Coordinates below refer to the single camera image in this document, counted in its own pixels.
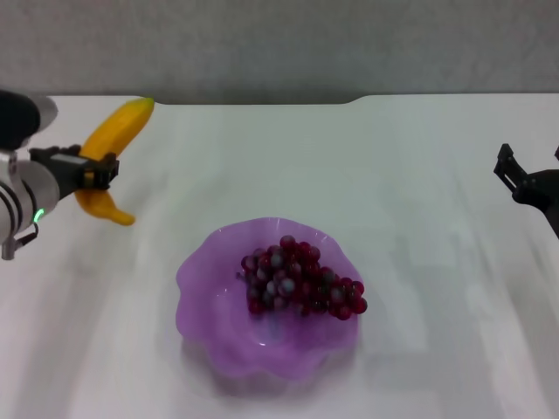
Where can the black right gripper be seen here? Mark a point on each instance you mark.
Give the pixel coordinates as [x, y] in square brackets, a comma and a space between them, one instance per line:
[539, 190]

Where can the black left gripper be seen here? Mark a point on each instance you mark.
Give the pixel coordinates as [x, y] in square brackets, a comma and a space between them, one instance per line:
[65, 172]

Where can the yellow banana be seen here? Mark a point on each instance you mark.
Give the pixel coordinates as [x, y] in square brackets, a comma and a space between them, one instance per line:
[115, 128]

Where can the dark red grape bunch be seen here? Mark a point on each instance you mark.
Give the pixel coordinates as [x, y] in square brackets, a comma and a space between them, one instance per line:
[297, 279]

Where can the purple wavy plastic plate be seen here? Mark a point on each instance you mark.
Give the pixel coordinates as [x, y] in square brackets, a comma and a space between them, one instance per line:
[227, 323]

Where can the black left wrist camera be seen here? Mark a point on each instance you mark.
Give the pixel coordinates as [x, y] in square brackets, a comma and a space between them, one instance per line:
[19, 118]

